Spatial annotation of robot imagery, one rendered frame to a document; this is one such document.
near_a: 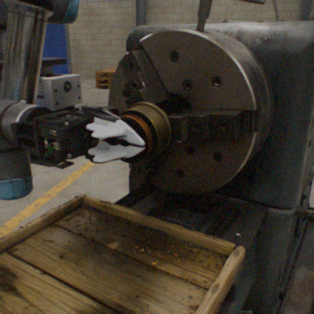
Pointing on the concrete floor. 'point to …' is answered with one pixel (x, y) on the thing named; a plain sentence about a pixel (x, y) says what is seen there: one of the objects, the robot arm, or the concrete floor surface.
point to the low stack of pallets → (104, 78)
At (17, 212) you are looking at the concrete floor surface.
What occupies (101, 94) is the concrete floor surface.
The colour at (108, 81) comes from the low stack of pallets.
